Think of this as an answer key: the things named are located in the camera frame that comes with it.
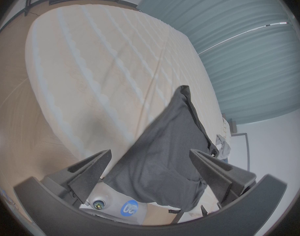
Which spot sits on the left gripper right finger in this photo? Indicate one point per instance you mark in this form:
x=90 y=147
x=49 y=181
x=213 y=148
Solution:
x=218 y=178

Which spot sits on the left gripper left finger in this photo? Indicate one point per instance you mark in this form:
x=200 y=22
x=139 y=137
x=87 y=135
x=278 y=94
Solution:
x=86 y=178

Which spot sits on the black T-shirt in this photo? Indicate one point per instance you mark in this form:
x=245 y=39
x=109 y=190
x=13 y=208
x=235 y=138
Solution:
x=164 y=156

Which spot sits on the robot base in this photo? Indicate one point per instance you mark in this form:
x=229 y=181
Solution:
x=110 y=198

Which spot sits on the pile of clothes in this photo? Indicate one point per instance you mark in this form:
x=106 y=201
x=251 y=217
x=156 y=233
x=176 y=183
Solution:
x=225 y=149

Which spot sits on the bed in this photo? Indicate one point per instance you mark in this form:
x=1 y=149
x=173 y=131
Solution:
x=90 y=70

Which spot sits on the blue-green curtain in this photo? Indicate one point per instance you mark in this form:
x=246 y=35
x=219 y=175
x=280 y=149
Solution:
x=250 y=77
x=201 y=8

